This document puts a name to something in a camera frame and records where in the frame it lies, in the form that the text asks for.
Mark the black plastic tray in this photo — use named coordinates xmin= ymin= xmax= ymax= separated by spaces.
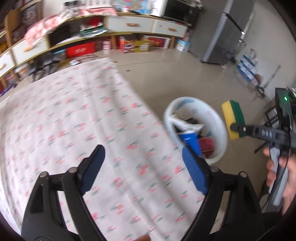
xmin=175 ymin=118 xmax=205 ymax=136

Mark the black microwave oven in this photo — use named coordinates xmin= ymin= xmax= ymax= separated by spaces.
xmin=163 ymin=0 xmax=199 ymax=25

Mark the white plastic trash basin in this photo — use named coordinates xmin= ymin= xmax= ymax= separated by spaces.
xmin=163 ymin=96 xmax=228 ymax=165

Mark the grey refrigerator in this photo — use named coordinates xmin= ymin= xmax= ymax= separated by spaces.
xmin=189 ymin=0 xmax=254 ymax=65

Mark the long wooden TV cabinet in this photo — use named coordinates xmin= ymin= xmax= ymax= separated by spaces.
xmin=0 ymin=0 xmax=189 ymax=84

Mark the red soda can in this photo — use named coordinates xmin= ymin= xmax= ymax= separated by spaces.
xmin=199 ymin=137 xmax=215 ymax=158

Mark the white torn snack wrapper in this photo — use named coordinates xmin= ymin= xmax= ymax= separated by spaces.
xmin=168 ymin=114 xmax=204 ymax=134

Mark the blue milk carton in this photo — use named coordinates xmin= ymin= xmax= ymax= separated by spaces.
xmin=178 ymin=131 xmax=201 ymax=156

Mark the pink cloth on cabinet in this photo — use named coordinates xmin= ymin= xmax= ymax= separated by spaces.
xmin=24 ymin=7 xmax=117 ymax=47

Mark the person's right hand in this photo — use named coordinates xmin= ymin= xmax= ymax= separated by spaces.
xmin=263 ymin=148 xmax=295 ymax=214

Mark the green yellow scrub sponge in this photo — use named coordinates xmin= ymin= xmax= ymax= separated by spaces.
xmin=221 ymin=100 xmax=245 ymax=141

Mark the cherry print tablecloth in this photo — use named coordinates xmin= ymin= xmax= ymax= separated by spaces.
xmin=1 ymin=58 xmax=203 ymax=240

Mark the red gift box under cabinet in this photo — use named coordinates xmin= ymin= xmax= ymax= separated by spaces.
xmin=66 ymin=42 xmax=95 ymax=58

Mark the colourful snack cardboard box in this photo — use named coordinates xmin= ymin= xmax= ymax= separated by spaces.
xmin=118 ymin=36 xmax=150 ymax=54

